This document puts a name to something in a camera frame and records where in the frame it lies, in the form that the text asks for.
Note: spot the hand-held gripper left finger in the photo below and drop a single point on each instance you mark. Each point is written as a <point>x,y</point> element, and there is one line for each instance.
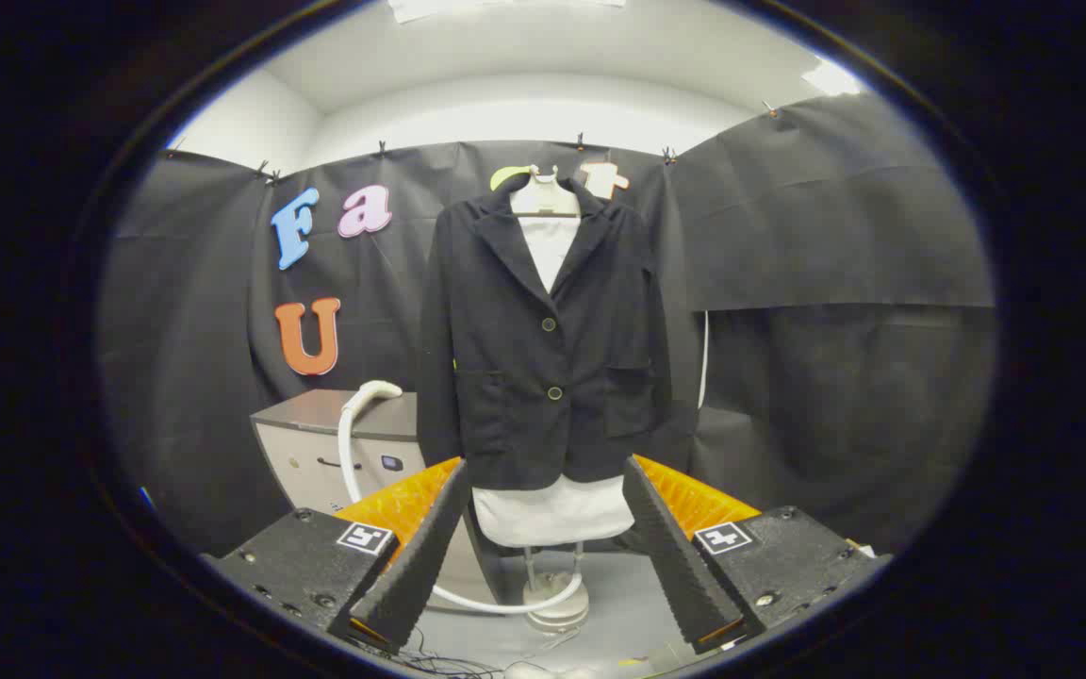
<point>416,556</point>

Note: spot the white garment steamer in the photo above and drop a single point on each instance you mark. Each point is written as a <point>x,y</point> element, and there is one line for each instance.
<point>347,443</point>

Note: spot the grey metal cabinet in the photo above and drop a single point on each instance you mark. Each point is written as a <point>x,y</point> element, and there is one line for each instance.
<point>317,412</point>

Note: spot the white dress form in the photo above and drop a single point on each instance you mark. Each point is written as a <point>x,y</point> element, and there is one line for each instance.
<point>552,509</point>

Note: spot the black blazer jacket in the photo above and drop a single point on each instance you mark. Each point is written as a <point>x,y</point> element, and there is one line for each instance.
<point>515,377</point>

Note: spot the ceiling light panel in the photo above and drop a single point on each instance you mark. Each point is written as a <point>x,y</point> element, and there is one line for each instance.
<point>505,8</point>
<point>830,77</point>

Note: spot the dress form stand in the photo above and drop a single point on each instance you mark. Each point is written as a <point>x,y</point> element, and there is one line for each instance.
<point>557,611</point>

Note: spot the black backdrop cloth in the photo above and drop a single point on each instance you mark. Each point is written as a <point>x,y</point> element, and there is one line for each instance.
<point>788,236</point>

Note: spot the small blue cabinet display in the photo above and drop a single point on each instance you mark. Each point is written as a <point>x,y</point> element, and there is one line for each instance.
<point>391,463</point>

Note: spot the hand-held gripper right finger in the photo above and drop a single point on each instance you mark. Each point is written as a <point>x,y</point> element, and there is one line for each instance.
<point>675,556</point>

